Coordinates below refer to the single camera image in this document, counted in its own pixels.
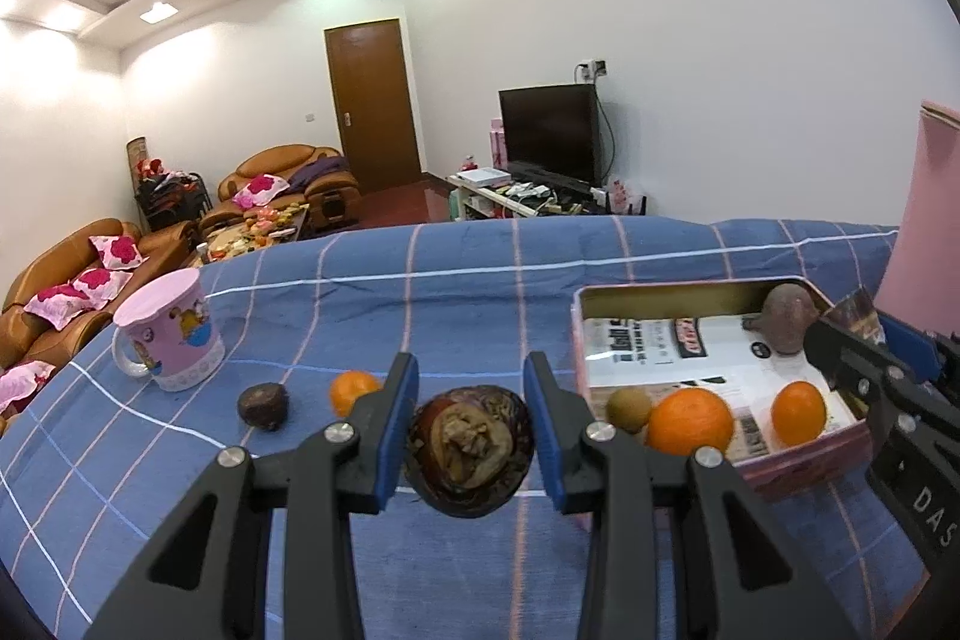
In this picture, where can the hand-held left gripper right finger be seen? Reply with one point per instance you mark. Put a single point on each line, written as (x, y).
(544, 430)

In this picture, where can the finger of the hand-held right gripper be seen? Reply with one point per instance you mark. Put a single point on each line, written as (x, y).
(915, 347)
(832, 351)

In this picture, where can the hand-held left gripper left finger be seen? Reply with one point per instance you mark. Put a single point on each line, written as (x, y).
(397, 430)

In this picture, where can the purple passion fruit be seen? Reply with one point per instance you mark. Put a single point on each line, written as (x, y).
(784, 317)

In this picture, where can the orange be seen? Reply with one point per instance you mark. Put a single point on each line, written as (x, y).
(690, 422)
(351, 391)
(799, 413)

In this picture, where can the dark brown water chestnut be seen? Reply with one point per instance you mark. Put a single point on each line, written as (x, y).
(262, 406)
(469, 452)

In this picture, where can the small brown kiwi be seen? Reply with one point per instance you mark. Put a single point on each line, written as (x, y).
(628, 407)

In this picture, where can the pink tin box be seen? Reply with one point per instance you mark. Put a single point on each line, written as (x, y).
(795, 469)

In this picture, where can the printed paper sheet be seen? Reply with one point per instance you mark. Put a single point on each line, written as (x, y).
(720, 355)

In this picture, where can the pink electric kettle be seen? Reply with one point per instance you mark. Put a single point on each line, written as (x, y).
(930, 220)

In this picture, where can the blue plaid bed sheet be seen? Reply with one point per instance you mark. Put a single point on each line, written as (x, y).
(465, 280)

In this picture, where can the brown leather armchair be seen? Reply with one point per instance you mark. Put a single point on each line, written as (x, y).
(330, 205)

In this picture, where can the white television stand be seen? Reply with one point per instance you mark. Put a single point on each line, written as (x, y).
(480, 201)

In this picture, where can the pink cartoon mug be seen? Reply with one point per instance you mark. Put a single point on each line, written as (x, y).
(172, 332)

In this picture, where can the pink floral bag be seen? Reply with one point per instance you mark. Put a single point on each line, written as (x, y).
(624, 196)

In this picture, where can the coffee table with food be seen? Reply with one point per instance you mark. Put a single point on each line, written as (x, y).
(247, 231)

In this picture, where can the white flat device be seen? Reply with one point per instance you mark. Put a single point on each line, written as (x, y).
(484, 177)

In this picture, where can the purple blanket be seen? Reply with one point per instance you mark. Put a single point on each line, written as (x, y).
(319, 171)

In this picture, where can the pink floral cushion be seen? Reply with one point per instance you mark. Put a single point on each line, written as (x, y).
(259, 190)
(58, 304)
(26, 385)
(101, 284)
(116, 251)

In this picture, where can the pink tall box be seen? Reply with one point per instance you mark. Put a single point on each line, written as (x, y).
(497, 144)

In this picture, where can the black television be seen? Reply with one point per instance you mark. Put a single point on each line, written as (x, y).
(551, 134)

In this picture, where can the black rack with clothes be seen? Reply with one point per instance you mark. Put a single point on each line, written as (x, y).
(172, 197)

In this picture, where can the brown wooden door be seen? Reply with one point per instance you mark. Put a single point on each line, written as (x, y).
(371, 108)

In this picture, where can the brown leather sofa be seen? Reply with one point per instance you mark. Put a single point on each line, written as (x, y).
(45, 340)

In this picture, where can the rolled woven mat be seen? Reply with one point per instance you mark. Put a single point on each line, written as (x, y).
(137, 156)

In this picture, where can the square ceiling light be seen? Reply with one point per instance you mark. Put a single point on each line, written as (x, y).
(159, 10)

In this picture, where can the wall power outlet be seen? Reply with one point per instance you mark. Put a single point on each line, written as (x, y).
(592, 69)

